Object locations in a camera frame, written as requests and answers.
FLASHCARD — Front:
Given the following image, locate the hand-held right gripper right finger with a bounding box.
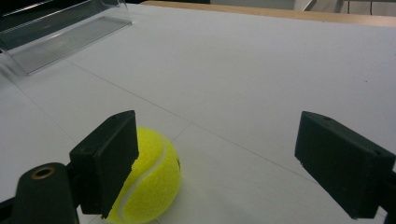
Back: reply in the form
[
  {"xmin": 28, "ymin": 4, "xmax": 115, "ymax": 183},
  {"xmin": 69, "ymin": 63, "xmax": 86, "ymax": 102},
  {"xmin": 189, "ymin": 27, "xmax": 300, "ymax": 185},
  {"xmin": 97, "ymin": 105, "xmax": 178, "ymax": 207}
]
[{"xmin": 294, "ymin": 110, "xmax": 396, "ymax": 220}]

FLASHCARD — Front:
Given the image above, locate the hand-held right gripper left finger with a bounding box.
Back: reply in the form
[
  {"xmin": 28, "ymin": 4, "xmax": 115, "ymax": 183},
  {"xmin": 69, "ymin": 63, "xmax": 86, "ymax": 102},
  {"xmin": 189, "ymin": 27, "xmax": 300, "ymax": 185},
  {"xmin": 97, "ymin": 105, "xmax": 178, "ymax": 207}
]
[{"xmin": 68, "ymin": 109, "xmax": 140, "ymax": 219}]

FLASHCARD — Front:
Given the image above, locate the yellow tennis ball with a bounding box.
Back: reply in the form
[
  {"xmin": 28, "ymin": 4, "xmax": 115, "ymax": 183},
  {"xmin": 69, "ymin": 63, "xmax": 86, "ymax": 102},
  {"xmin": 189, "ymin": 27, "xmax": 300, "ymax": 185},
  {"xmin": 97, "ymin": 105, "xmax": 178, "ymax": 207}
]
[{"xmin": 106, "ymin": 126, "xmax": 183, "ymax": 224}]

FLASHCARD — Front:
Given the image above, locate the clear plastic container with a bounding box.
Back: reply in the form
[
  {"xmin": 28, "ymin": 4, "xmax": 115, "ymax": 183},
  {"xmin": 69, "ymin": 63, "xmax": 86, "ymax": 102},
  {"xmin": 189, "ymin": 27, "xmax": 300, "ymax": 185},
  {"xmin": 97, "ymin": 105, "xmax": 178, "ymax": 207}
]
[{"xmin": 0, "ymin": 0, "xmax": 134, "ymax": 77}]

